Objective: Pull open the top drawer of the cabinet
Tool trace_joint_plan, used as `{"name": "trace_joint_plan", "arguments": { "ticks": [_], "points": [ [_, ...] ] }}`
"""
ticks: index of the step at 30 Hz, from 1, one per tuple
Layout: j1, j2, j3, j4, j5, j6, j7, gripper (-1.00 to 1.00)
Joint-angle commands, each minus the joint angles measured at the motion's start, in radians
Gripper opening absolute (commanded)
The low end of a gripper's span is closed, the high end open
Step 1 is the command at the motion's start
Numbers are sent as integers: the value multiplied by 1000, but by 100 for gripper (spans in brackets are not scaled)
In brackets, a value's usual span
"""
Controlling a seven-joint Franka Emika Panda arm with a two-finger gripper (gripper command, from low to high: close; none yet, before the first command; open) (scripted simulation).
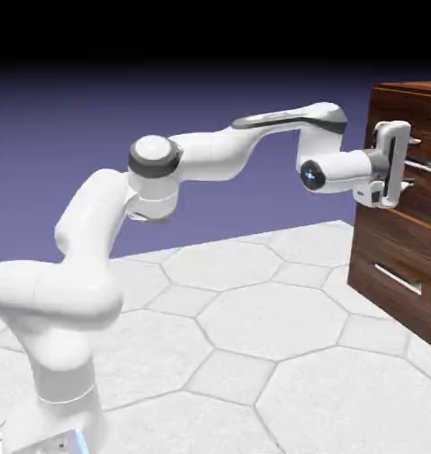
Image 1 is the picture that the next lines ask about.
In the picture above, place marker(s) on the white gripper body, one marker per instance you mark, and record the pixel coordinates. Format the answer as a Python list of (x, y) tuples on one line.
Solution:
[(399, 142)]

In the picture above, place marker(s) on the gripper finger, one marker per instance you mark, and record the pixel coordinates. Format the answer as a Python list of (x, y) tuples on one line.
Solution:
[(407, 184), (414, 141)]

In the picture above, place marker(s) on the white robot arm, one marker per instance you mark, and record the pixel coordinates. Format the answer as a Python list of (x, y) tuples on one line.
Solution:
[(84, 227)]

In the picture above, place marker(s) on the dark wood drawer front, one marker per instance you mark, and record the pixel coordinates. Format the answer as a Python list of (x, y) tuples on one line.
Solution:
[(424, 198), (385, 244)]

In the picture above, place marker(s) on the dark wood cabinet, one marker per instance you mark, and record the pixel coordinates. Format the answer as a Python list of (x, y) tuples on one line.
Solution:
[(396, 241)]

